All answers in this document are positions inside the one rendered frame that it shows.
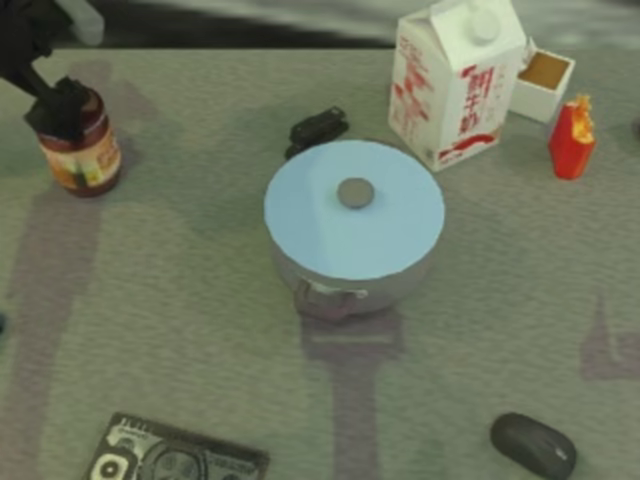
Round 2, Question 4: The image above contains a black binder clip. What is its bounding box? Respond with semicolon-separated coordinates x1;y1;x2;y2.
283;106;350;160

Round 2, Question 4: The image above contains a grey pot with blue lid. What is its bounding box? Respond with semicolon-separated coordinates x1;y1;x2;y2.
263;139;447;322

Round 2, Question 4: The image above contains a red french fries box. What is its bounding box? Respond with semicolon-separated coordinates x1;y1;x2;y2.
547;93;598;180

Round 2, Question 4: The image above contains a black computer mouse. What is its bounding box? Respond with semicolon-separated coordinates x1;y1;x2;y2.
489;411;578;479

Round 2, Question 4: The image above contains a white open box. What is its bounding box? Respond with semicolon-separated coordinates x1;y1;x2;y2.
508;37;577;124

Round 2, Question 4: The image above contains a red sauce jar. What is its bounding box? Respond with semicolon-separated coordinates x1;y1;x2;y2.
37;87;123;198

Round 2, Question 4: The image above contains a white red milk carton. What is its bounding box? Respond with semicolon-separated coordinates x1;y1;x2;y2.
388;0;528;173

